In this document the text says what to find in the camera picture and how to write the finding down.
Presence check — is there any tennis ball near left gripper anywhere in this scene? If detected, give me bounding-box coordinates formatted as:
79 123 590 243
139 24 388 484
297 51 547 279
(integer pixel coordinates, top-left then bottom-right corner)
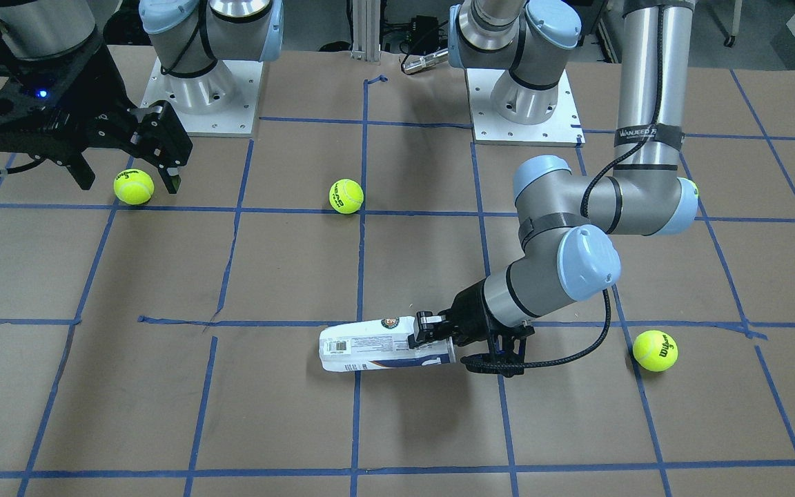
685 179 698 199

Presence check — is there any tennis ball centre front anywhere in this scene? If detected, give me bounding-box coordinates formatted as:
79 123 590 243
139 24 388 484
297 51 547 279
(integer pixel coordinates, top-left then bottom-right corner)
328 179 365 215

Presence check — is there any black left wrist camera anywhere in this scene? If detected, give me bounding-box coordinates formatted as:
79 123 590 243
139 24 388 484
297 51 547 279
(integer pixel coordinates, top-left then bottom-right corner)
460 324 536 378

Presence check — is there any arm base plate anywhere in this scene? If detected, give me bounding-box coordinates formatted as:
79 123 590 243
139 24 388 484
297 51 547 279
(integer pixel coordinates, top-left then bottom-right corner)
141 59 265 138
466 68 586 147

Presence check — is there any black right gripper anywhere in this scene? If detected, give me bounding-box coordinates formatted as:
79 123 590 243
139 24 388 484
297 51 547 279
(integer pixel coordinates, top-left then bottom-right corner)
46 48 193 194

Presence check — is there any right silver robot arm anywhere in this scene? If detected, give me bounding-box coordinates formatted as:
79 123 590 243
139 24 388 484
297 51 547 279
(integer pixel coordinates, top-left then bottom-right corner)
0 1 283 194

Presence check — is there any tennis ball front corner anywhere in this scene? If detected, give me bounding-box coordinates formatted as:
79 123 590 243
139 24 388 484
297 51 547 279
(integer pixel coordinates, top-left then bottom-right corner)
632 330 679 373

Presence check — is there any aluminium frame post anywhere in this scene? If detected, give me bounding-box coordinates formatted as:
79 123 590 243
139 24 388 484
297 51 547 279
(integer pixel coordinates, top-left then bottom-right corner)
349 0 382 65

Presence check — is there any white blue tennis ball can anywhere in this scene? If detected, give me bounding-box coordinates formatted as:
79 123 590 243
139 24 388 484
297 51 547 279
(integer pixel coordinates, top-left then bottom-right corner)
318 315 457 372

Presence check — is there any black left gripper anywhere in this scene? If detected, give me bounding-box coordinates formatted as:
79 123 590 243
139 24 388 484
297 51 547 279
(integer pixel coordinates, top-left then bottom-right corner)
408 281 498 349

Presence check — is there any tennis ball near base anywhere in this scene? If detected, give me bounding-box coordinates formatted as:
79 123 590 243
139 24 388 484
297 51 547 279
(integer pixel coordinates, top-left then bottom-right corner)
113 168 155 206

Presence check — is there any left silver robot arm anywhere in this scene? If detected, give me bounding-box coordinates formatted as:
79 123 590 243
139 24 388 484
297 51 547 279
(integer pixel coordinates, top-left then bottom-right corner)
408 1 698 347

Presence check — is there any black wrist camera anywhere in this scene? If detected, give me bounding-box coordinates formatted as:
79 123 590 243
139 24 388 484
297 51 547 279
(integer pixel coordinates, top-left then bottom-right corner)
460 324 536 378
0 60 66 155

